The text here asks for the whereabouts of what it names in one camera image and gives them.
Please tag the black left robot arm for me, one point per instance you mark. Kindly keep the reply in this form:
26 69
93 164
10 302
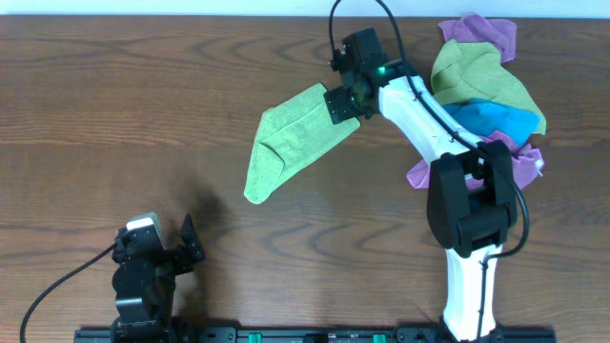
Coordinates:
144 282

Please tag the purple cloth near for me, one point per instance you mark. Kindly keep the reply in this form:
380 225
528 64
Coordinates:
527 163

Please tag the olive green cloth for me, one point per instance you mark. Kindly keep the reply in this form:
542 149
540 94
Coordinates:
464 71

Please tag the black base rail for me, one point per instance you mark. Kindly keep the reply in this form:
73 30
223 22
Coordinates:
408 334

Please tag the blue cloth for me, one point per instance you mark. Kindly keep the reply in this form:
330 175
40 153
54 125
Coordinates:
483 117

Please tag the purple cloth far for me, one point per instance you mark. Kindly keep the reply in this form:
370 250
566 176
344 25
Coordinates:
474 28

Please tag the light green cloth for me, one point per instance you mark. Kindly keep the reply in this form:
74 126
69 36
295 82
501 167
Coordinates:
290 137

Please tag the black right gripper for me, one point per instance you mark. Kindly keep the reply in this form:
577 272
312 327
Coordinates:
338 109

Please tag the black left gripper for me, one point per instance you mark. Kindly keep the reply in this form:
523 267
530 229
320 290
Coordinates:
180 254

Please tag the purple cloth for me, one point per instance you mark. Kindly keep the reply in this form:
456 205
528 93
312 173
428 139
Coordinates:
474 28
527 163

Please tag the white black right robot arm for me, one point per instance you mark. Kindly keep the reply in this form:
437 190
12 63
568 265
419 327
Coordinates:
472 198

